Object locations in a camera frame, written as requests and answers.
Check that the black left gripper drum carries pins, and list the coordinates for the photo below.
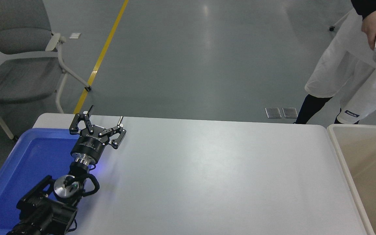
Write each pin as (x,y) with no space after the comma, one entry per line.
(88,145)

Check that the person's forearm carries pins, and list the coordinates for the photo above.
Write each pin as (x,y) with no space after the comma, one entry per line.
(367,8)

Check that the white wheeled stand leg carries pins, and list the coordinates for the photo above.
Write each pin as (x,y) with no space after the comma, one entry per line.
(338,22)

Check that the grey office chair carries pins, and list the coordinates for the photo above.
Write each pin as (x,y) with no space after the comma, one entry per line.
(18,75)

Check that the blue plastic tray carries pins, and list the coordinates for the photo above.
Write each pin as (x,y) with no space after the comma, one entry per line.
(28,163)

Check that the person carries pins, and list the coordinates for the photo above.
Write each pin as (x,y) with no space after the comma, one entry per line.
(341,65)

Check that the large pale bin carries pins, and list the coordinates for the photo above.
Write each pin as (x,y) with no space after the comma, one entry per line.
(374,176)

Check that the silver floor plate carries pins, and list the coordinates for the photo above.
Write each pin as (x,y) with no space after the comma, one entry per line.
(289,112)
(273,112)

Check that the person's hand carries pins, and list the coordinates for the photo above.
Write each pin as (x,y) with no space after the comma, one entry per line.
(374,27)

